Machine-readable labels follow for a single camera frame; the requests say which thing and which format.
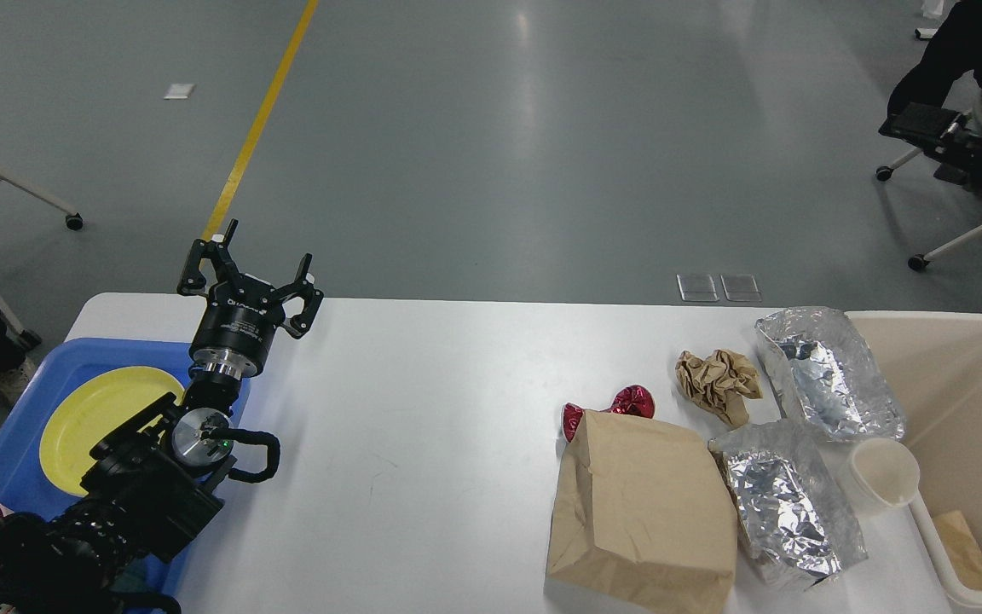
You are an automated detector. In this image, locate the brown paper bag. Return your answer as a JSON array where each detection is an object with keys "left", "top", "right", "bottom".
[{"left": 546, "top": 409, "right": 739, "bottom": 613}]

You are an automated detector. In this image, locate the clear plastic bag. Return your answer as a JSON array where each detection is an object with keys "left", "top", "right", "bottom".
[{"left": 754, "top": 306, "right": 908, "bottom": 443}]

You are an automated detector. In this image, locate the white chair with black coat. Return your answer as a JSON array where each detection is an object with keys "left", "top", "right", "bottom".
[{"left": 875, "top": 1, "right": 982, "bottom": 271}]

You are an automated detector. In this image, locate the yellow plastic plate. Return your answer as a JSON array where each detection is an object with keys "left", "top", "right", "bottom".
[{"left": 38, "top": 366, "right": 186, "bottom": 497}]

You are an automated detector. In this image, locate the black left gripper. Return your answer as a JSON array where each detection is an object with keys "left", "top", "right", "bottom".
[{"left": 176, "top": 218, "right": 324, "bottom": 379}]

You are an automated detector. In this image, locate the red foil wrapper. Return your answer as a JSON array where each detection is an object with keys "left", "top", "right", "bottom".
[{"left": 562, "top": 385, "right": 657, "bottom": 443}]

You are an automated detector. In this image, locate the blue plastic tray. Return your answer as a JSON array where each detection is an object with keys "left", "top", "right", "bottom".
[{"left": 0, "top": 339, "right": 253, "bottom": 614}]

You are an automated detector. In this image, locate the metal floor plate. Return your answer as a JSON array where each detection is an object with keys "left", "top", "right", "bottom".
[{"left": 677, "top": 273, "right": 763, "bottom": 303}]

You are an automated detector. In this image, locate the brown paper in bin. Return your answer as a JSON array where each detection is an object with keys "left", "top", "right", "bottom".
[{"left": 932, "top": 510, "right": 982, "bottom": 591}]

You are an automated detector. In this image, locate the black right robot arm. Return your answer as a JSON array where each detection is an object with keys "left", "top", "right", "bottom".
[{"left": 878, "top": 102, "right": 982, "bottom": 192}]

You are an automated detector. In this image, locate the crumpled aluminium foil sheet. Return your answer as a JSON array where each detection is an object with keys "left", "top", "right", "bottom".
[{"left": 707, "top": 419, "right": 869, "bottom": 591}]

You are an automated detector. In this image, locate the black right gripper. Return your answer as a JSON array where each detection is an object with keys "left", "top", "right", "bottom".
[{"left": 878, "top": 102, "right": 982, "bottom": 192}]

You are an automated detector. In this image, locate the brown paper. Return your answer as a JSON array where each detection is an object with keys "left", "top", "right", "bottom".
[
  {"left": 932, "top": 510, "right": 982, "bottom": 591},
  {"left": 674, "top": 349, "right": 761, "bottom": 429}
]

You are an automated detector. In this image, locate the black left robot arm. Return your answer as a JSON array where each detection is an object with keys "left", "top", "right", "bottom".
[{"left": 0, "top": 220, "right": 324, "bottom": 613}]

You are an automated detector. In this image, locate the beige plastic bin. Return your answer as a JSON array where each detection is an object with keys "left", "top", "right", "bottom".
[{"left": 849, "top": 311, "right": 982, "bottom": 611}]

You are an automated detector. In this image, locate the white paper cup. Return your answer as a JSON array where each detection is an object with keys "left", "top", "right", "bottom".
[{"left": 842, "top": 438, "right": 922, "bottom": 516}]

